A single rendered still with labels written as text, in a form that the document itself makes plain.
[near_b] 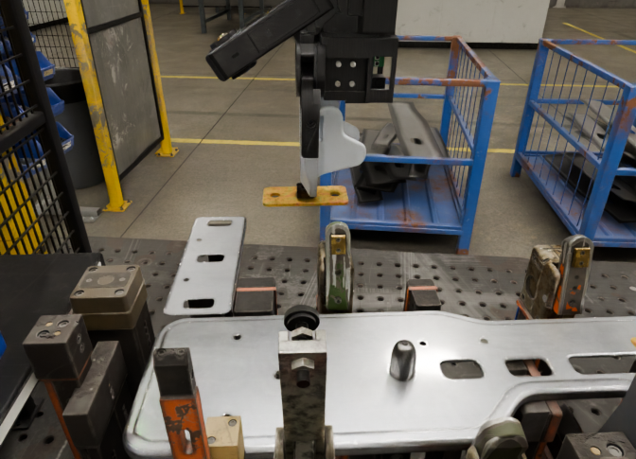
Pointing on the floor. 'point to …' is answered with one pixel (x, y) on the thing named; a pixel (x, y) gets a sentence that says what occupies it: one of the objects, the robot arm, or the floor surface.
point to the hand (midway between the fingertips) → (305, 179)
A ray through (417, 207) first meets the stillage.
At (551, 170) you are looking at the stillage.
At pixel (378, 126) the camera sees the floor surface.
